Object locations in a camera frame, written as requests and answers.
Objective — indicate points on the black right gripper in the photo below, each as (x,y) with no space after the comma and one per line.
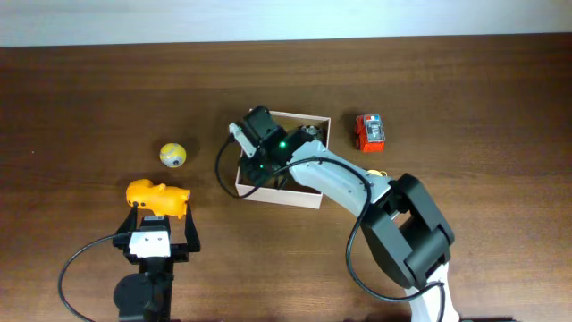
(252,174)

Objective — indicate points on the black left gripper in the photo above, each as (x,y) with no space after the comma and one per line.
(181,250)

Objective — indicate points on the small red toy truck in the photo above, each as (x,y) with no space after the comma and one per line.
(370,133)

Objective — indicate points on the red toy car grey top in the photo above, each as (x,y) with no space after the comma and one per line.
(315,132)

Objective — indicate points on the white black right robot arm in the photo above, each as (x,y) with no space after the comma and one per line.
(405,231)

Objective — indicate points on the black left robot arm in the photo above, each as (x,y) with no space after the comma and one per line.
(147,295)

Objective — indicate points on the orange plastic toy animal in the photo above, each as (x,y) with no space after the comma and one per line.
(161,199)

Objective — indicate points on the pink open cardboard box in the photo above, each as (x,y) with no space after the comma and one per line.
(293,194)

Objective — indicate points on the yellow grey toy ball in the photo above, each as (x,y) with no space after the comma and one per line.
(173,155)

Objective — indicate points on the yellow ball wooden stick toy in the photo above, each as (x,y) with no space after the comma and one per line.
(378,173)

